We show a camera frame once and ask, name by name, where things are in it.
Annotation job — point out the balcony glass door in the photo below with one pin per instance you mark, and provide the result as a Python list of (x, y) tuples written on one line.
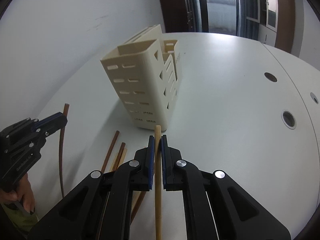
[(231, 17)]

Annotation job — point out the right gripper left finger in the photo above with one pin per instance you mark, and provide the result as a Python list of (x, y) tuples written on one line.
[(99, 207)]

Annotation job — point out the person's left hand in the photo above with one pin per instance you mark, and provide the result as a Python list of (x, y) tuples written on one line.
[(23, 193)]

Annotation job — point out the cream plastic utensil holder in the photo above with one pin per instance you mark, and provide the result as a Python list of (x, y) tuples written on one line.
[(146, 74)]

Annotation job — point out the brown glass-door cabinet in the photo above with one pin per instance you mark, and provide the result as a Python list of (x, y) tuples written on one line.
[(283, 27)]

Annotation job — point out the dark brown wardrobe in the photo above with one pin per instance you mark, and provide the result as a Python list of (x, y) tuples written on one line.
[(177, 16)]

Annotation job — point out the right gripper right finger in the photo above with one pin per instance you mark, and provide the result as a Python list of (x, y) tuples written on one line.
[(216, 206)]

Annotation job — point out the light bamboo chopstick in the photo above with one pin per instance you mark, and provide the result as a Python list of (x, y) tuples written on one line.
[(158, 183), (121, 158)]

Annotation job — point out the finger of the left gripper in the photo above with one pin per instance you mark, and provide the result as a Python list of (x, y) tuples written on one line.
[(51, 124)]

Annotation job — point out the table cable grommet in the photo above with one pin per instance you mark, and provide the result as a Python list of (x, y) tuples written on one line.
[(314, 98), (288, 119), (270, 77)]

